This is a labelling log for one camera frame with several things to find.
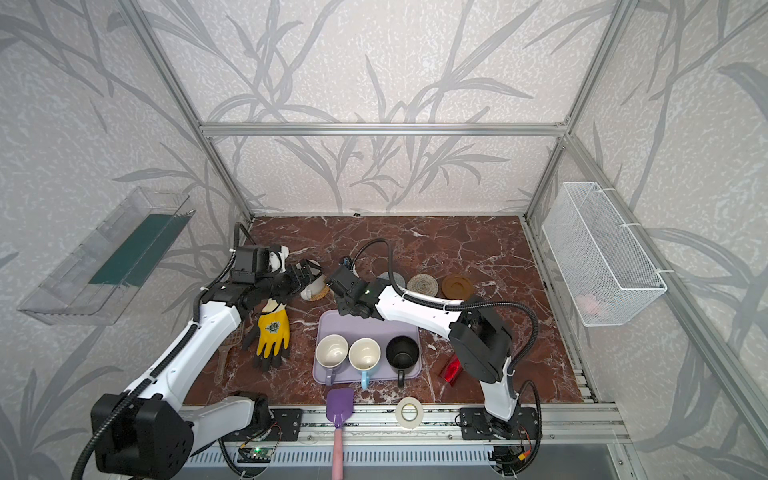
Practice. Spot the white tape roll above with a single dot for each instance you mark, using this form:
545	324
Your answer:
409	413

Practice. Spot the black mug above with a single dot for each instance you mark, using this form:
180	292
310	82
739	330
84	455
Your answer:
402	354

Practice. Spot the white speckled mug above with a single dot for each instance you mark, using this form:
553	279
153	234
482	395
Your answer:
319	278

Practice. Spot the white wire basket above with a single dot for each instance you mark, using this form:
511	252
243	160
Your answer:
608	274

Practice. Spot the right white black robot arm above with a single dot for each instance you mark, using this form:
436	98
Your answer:
479	336

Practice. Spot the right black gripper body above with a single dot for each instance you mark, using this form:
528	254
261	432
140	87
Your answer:
336	281

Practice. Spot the red spray bottle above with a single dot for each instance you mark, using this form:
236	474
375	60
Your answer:
451	371

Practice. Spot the white mug purple handle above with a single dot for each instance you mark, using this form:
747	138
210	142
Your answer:
330	354

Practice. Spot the white patterned woven coaster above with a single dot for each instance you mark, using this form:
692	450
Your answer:
423	284

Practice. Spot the purple pink spatula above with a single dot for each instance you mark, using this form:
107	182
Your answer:
339	408

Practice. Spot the white mug blue handle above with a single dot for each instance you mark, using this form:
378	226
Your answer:
364	356

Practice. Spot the amber round coaster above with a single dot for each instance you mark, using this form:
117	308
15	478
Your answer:
457	287

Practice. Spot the lilac plastic tray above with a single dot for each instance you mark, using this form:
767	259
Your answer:
353	328

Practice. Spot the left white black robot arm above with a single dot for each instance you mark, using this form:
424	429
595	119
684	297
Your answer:
142	432

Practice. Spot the clear plastic wall shelf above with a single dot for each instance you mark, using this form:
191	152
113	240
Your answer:
98	280

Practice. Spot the grey blue woven coaster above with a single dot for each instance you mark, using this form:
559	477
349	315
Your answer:
398	278

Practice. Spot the woven straw coaster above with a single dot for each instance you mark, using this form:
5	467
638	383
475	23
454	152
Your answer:
312	294

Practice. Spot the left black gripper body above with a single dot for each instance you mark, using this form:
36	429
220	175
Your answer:
299	276

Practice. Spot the yellow black work glove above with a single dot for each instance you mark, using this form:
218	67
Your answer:
270	333

